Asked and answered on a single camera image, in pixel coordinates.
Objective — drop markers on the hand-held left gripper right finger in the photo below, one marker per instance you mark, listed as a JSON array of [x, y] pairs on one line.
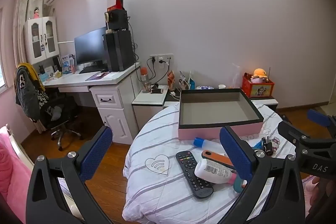
[[236, 155]]

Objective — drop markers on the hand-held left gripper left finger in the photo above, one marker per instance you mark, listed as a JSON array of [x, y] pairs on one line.
[[97, 153]]

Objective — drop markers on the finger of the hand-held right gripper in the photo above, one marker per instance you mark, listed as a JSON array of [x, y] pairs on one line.
[[288, 132], [317, 117]]

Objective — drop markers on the small pink cartoon packet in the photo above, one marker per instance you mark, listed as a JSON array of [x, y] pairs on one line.
[[277, 142]]

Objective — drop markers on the white bottle with pink cap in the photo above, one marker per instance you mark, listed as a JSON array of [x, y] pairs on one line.
[[212, 171]]

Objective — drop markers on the clear bottle with blue cap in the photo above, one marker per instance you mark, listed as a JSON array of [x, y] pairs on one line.
[[207, 144]]

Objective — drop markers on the black remote control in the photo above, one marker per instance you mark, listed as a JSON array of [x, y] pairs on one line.
[[193, 176]]

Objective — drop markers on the pink box with black rim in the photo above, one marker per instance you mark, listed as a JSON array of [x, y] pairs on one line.
[[218, 111]]

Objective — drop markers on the person's right hand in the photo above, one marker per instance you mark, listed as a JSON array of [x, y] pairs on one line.
[[320, 193]]

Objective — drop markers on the red cartoon storage box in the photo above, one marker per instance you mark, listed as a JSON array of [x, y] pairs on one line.
[[260, 90]]

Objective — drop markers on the black office chair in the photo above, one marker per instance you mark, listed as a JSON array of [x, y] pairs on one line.
[[60, 111]]

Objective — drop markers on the white paper cup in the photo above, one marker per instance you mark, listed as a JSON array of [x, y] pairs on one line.
[[222, 86]]

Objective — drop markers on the wet wipes pack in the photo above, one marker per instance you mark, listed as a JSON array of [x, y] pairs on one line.
[[204, 87]]

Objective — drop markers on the low black-top cabinet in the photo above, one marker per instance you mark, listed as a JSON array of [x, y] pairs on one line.
[[149, 98]]

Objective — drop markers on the clear plastic bag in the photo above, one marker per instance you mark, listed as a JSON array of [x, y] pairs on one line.
[[236, 77]]

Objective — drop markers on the purple mouse pad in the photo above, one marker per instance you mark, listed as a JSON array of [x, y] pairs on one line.
[[99, 76]]

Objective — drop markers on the white desk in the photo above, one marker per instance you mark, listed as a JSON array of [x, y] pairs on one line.
[[115, 77]]

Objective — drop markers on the white striped quilt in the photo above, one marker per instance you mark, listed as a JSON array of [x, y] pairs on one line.
[[162, 200]]

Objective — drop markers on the black keyboard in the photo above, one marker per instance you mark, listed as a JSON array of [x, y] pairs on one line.
[[90, 69]]

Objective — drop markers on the pink blanket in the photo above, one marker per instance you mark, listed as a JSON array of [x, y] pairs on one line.
[[13, 174]]

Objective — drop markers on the black cylindrical device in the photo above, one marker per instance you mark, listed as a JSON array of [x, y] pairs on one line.
[[157, 90]]

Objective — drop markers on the white and blue bags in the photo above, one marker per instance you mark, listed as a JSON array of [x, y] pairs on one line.
[[187, 82]]

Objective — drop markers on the orange lid glass bottle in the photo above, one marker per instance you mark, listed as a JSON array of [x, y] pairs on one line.
[[144, 74]]

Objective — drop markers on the grey jacket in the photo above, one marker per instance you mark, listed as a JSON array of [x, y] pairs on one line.
[[26, 92]]

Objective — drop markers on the blue and white box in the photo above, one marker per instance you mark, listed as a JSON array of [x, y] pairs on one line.
[[67, 64]]

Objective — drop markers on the orange snack bag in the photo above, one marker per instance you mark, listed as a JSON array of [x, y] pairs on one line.
[[171, 81]]

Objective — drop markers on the black computer tower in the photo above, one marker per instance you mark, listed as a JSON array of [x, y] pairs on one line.
[[118, 50]]

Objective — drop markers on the black computer monitor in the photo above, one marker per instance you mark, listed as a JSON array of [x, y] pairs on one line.
[[89, 48]]

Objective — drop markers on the yellow garment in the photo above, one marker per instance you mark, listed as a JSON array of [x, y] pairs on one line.
[[32, 69]]

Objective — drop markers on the white glass door cabinet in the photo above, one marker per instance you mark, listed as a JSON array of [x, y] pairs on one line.
[[36, 40]]

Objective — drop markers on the black speaker box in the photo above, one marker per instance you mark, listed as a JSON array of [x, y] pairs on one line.
[[118, 19]]

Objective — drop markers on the small doll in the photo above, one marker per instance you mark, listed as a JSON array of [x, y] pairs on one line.
[[36, 12]]

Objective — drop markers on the red and white paper bag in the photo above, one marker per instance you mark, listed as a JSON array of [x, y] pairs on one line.
[[115, 1]]

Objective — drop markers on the pale curtain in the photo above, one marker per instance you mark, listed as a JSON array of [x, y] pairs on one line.
[[22, 16]]

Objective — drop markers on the white wall sockets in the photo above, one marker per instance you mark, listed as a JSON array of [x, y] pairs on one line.
[[161, 58]]

